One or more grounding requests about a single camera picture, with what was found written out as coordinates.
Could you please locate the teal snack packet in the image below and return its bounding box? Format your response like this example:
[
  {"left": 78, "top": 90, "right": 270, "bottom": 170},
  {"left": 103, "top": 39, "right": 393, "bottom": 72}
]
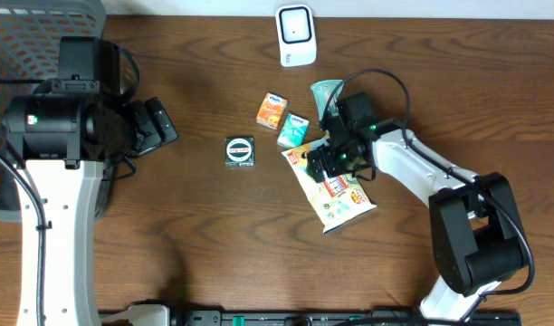
[{"left": 310, "top": 80, "right": 343, "bottom": 122}]

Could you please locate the teal Kleenex tissue pack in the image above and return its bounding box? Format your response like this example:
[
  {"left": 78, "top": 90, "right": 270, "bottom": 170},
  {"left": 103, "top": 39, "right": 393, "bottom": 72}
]
[{"left": 277, "top": 113, "right": 310, "bottom": 149}]

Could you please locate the white wiper sheet bag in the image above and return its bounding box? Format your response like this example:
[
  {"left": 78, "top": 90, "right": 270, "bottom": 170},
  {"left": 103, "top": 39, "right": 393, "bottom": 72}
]
[{"left": 282, "top": 134, "right": 377, "bottom": 234}]

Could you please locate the orange Kleenex tissue pack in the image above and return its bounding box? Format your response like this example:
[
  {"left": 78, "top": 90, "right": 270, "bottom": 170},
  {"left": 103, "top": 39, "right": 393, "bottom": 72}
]
[{"left": 256, "top": 92, "right": 289, "bottom": 129}]

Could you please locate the green Zam-Buk tin box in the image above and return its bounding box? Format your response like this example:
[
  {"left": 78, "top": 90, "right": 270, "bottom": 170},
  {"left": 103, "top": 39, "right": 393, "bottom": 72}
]
[{"left": 225, "top": 137, "right": 254, "bottom": 167}]

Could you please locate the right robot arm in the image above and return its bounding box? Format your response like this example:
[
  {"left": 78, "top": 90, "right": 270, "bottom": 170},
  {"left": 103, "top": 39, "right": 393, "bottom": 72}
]
[{"left": 307, "top": 92, "right": 534, "bottom": 322}]

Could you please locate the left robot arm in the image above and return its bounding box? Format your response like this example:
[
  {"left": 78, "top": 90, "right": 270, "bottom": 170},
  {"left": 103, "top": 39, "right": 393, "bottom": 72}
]
[{"left": 0, "top": 36, "right": 178, "bottom": 325}]

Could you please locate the white barcode scanner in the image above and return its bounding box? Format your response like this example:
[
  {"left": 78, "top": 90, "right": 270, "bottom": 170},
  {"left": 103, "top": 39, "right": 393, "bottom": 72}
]
[{"left": 275, "top": 5, "right": 318, "bottom": 68}]

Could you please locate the dark grey mesh basket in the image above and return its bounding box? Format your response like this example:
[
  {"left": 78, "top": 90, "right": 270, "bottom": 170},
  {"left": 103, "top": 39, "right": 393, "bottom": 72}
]
[{"left": 0, "top": 0, "right": 125, "bottom": 223}]

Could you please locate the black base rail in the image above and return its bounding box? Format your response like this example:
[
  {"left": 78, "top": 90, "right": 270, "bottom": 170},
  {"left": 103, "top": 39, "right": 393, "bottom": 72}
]
[{"left": 100, "top": 309, "right": 522, "bottom": 326}]

